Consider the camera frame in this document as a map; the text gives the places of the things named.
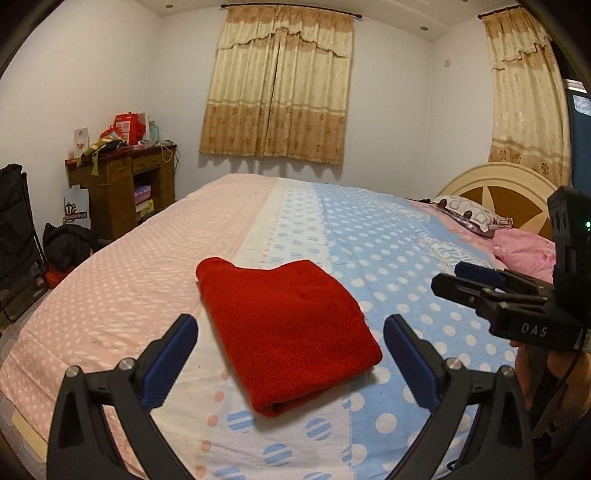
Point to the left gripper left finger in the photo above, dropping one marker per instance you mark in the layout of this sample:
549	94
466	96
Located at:
81	445

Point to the finger of the right gripper pair blue-tipped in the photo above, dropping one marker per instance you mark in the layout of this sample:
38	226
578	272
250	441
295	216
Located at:
485	283

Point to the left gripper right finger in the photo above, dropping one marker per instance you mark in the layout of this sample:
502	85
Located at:
499	443

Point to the red knitted sweater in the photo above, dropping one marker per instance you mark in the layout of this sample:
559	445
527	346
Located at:
291	333

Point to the right hand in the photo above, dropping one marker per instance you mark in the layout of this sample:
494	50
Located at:
555	386

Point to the pink pillow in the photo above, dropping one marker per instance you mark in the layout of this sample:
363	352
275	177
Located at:
526	253

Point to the patterned white purple pillow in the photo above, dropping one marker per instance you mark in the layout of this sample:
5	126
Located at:
471	215

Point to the cream wooden headboard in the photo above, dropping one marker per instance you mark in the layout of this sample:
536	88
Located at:
509	190

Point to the blue pink dotted bedspread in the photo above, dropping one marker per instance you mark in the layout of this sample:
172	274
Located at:
384	250

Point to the beige corner curtain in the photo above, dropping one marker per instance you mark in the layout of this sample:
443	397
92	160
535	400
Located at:
531	125

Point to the black bag on floor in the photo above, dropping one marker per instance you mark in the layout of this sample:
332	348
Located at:
68	246

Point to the brown wooden desk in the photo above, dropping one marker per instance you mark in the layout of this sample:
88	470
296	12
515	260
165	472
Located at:
113	208

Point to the beige window curtain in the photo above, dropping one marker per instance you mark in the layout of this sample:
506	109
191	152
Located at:
280	85

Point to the red gift box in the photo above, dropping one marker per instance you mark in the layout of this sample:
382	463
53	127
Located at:
131	126

